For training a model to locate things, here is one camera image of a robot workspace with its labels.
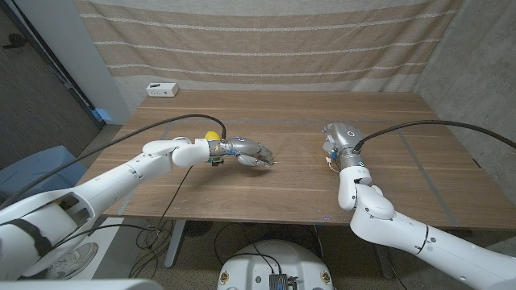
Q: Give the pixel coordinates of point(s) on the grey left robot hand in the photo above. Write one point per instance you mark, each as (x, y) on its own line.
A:
(246, 149)

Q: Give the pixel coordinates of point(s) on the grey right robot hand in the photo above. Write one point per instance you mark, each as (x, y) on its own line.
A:
(346, 139)

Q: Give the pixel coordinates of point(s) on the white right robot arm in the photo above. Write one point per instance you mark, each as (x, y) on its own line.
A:
(387, 229)

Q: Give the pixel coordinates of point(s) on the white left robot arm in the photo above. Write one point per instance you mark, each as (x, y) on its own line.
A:
(117, 181)

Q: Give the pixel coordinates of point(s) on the yellow toy lemon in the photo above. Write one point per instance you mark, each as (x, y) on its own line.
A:
(212, 135)

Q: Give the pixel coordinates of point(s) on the dark round grille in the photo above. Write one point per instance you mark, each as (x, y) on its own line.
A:
(198, 228)

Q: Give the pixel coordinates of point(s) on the white power strip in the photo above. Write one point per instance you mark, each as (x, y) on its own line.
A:
(162, 89)

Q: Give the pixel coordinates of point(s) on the beige striped backdrop cloth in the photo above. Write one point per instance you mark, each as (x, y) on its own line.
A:
(262, 44)

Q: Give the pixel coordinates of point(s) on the white robot torso base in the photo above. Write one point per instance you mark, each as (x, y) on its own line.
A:
(258, 262)

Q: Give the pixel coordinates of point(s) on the grey table leg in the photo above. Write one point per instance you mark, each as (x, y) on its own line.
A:
(175, 243)
(384, 262)

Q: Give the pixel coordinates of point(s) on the small grey electronics module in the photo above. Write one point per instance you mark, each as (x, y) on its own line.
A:
(282, 282)

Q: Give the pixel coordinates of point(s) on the small blue object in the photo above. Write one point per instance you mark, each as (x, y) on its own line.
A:
(102, 114)

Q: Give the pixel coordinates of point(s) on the white flat board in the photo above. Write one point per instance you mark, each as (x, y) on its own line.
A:
(109, 245)

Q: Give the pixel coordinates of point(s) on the white sneaker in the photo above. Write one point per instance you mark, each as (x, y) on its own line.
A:
(74, 259)

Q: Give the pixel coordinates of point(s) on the blue-grey chair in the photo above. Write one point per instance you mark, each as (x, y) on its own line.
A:
(36, 169)

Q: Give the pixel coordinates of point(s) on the white robot chest edge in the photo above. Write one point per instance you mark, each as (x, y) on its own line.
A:
(80, 284)

